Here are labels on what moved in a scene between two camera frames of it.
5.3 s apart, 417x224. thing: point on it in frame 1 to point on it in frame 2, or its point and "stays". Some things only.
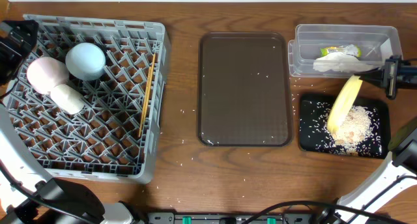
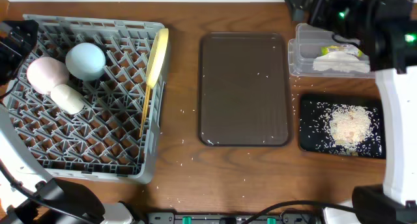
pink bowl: (45, 73) stays
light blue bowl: (85, 61) stays
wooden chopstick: (146, 99) stays
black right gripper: (391, 77) to (306, 6)
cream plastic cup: (68, 98) stays
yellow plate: (342, 102) to (158, 61)
